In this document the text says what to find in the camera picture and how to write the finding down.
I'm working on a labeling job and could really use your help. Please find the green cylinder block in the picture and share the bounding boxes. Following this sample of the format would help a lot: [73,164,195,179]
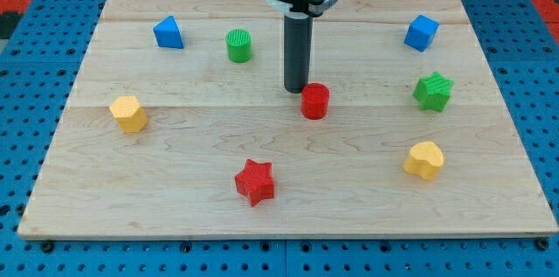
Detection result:
[225,29,252,63]

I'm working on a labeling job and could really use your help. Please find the red star block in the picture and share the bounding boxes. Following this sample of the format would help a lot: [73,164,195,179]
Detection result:
[234,159,275,207]

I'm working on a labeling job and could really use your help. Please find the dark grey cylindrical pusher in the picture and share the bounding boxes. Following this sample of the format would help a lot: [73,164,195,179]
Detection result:
[283,17,313,93]

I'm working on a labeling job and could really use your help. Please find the blue triangle block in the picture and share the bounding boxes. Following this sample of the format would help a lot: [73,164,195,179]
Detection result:
[153,16,184,49]

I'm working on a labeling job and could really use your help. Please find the green star block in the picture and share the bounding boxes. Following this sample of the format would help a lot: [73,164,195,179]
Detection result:
[412,72,454,112]

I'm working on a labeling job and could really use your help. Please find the blue cube block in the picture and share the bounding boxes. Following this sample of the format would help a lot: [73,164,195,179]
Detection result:
[404,15,440,52]

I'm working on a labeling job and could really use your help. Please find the yellow heart block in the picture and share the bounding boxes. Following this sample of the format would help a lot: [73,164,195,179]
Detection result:
[403,141,445,181]

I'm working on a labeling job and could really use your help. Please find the red cylinder block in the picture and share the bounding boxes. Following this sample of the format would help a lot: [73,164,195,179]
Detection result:
[300,83,330,120]

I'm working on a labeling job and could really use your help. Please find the light wooden board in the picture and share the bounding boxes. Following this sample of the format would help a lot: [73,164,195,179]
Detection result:
[17,0,558,240]

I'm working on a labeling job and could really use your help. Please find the yellow hexagon block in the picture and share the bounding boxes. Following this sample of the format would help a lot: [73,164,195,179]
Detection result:
[109,95,148,133]

